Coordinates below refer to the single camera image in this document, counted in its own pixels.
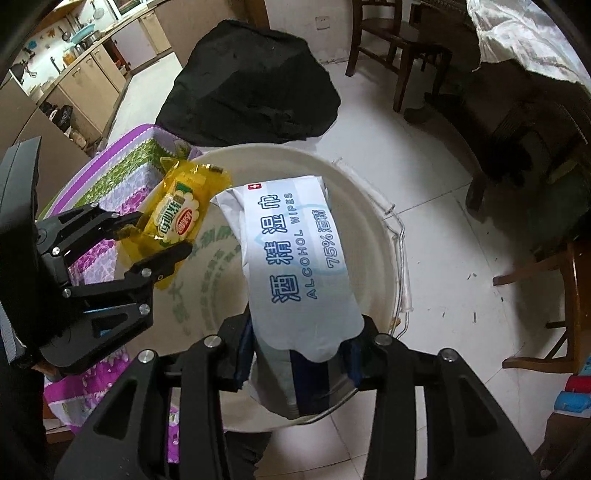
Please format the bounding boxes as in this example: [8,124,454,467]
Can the yellow snack packet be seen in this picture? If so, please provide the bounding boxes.
[117,157,232,271]

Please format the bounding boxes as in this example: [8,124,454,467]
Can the white alcohol wipes pack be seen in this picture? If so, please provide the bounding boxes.
[209,174,366,418]

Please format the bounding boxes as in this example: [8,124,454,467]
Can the kitchen base cabinets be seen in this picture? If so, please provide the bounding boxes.
[1,1,171,152]

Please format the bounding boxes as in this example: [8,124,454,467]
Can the floral purple tablecloth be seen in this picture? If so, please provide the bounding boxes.
[38,123,205,464]

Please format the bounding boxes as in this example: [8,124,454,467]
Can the wooden stool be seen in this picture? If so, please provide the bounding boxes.
[493,237,590,374]

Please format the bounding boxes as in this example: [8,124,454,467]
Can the black cloth covered object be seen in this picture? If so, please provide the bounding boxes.
[156,20,341,147]

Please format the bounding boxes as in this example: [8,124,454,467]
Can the dark wooden table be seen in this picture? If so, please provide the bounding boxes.
[404,1,590,243]

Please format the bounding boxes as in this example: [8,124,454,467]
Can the dark wooden chair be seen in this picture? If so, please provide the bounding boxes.
[346,0,452,113]

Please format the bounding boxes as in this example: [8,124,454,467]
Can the white crumpled cloth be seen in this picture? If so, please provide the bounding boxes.
[466,0,590,89]

